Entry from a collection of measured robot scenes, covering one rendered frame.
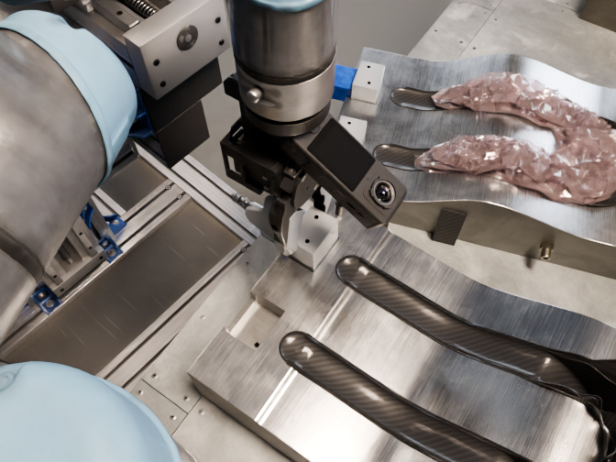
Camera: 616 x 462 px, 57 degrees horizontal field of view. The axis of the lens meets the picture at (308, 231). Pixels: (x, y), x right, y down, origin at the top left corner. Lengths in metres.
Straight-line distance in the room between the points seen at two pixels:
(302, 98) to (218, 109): 1.58
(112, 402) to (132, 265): 1.30
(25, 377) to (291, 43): 0.27
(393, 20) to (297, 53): 1.94
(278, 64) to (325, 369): 0.33
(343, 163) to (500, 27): 0.65
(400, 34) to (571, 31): 1.23
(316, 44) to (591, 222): 0.47
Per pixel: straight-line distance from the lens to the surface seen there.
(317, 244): 0.60
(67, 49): 0.28
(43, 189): 0.25
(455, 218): 0.73
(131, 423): 0.17
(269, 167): 0.49
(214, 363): 0.60
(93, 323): 1.42
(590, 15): 1.13
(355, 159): 0.48
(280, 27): 0.37
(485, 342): 0.62
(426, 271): 0.65
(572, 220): 0.75
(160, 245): 1.47
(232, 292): 0.72
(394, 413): 0.59
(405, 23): 2.31
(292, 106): 0.42
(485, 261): 0.77
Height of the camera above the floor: 1.45
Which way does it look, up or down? 60 degrees down
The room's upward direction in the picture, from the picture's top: straight up
